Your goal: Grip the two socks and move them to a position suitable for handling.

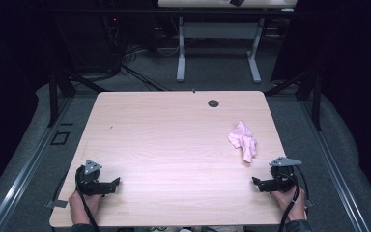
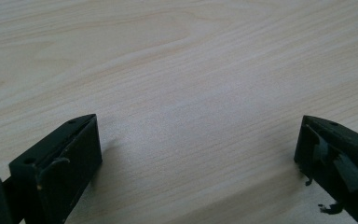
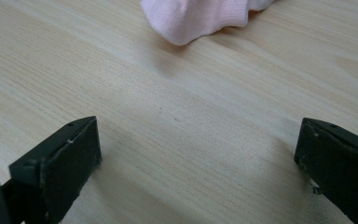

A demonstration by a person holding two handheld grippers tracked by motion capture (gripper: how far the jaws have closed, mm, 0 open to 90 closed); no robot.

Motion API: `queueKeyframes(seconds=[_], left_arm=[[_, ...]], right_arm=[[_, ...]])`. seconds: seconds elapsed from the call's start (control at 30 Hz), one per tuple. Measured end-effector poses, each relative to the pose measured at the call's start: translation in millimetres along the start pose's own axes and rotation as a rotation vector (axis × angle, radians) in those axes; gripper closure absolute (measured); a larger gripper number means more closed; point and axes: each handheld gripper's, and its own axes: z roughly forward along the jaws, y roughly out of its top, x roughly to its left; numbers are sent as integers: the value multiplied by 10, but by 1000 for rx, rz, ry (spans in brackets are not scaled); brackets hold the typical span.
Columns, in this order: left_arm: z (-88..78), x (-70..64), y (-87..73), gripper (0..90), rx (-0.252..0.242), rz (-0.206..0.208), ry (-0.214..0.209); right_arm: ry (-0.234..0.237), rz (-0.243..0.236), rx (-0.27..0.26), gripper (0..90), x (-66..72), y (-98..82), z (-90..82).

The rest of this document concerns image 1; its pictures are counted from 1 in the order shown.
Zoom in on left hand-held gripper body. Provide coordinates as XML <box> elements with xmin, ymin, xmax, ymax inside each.
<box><xmin>74</xmin><ymin>159</ymin><xmax>111</xmax><ymax>196</ymax></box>

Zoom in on aluminium floor rail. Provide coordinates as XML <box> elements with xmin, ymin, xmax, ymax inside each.
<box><xmin>0</xmin><ymin>96</ymin><xmax>75</xmax><ymax>232</ymax></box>
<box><xmin>298</xmin><ymin>99</ymin><xmax>371</xmax><ymax>232</ymax></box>

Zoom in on dark equipment tower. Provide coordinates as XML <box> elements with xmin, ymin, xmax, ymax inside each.
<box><xmin>76</xmin><ymin>13</ymin><xmax>124</xmax><ymax>73</ymax></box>

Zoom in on bundle of floor cables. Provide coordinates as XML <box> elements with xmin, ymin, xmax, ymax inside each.
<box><xmin>102</xmin><ymin>18</ymin><xmax>182</xmax><ymax>92</ymax></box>

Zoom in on pink cloth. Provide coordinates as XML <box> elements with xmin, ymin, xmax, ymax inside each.
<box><xmin>227</xmin><ymin>120</ymin><xmax>258</xmax><ymax>164</ymax></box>

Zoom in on black metal stand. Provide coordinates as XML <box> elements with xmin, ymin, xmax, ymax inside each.
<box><xmin>264</xmin><ymin>64</ymin><xmax>324</xmax><ymax>131</ymax></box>
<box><xmin>47</xmin><ymin>61</ymin><xmax>109</xmax><ymax>128</ymax></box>

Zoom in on person's left hand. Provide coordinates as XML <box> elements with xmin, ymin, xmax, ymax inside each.
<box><xmin>68</xmin><ymin>189</ymin><xmax>102</xmax><ymax>225</ymax></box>

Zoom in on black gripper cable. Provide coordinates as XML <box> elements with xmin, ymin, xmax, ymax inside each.
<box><xmin>74</xmin><ymin>167</ymin><xmax>101</xmax><ymax>232</ymax></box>
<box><xmin>277</xmin><ymin>164</ymin><xmax>311</xmax><ymax>232</ymax></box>

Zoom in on white desk with grey legs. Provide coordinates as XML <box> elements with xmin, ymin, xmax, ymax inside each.
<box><xmin>157</xmin><ymin>0</ymin><xmax>299</xmax><ymax>84</ymax></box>

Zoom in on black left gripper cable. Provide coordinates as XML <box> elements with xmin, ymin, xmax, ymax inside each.
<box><xmin>74</xmin><ymin>167</ymin><xmax>101</xmax><ymax>232</ymax></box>

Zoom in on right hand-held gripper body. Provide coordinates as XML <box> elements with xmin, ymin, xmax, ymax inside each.
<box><xmin>261</xmin><ymin>156</ymin><xmax>303</xmax><ymax>193</ymax></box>

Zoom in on person's right hand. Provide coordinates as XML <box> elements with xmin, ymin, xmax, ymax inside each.
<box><xmin>271</xmin><ymin>186</ymin><xmax>307</xmax><ymax>222</ymax></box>

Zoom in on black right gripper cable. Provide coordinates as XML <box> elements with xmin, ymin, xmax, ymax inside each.
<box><xmin>277</xmin><ymin>164</ymin><xmax>311</xmax><ymax>232</ymax></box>

